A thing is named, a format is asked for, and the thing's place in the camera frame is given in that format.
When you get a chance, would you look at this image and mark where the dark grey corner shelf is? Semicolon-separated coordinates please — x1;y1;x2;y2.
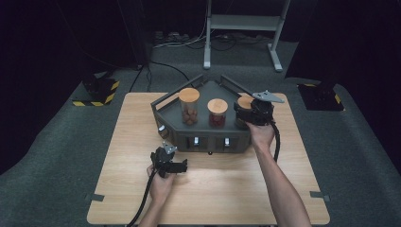
150;74;275;155

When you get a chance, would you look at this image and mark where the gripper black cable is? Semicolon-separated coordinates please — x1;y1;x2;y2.
270;122;282;164
126;167;159;227

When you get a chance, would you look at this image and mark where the power strip with cables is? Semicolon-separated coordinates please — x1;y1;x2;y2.
152;29;272;52

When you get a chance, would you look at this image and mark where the person's right hand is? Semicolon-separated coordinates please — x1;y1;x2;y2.
246;120;276;153

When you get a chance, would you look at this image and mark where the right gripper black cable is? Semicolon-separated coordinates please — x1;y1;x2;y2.
270;122;282;164

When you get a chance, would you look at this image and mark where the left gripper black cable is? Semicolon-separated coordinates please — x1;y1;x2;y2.
126;167;159;227

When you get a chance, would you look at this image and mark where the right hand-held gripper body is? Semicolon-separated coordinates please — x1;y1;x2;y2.
249;90;286;127

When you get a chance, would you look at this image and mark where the tall glass jar with nuts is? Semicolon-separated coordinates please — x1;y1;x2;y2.
178;87;201;127

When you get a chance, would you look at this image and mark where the black base with striped edge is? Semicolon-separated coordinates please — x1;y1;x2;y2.
297;81;345;113
72;73;121;108

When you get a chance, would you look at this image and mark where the person's left hand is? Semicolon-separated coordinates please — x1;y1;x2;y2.
146;164;177;206

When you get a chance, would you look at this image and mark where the grey metal stand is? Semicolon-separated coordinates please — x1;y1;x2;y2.
202;0;292;73

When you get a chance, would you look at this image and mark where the grey tape strip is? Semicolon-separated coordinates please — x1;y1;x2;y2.
309;190;331;203
84;193;106;202

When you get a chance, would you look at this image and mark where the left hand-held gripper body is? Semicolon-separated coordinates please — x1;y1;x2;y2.
149;141;178;179

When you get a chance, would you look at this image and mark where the glass jar with red contents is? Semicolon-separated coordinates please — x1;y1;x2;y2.
206;97;229;129

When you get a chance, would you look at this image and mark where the black floor cable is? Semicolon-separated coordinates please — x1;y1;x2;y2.
128;60;195;94

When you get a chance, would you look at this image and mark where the short glass jar wooden lid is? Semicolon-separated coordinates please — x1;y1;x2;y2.
234;95;257;130

